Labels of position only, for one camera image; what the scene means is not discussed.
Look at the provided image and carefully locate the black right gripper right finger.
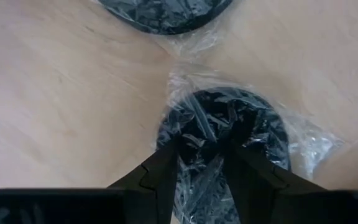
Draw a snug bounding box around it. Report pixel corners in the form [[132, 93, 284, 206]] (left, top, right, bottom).
[[224, 144, 326, 224]]

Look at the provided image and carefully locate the black item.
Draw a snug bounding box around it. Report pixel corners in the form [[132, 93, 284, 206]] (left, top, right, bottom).
[[94, 0, 346, 224]]

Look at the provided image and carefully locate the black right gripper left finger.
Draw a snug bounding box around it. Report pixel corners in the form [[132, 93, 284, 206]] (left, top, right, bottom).
[[107, 136, 180, 224]]

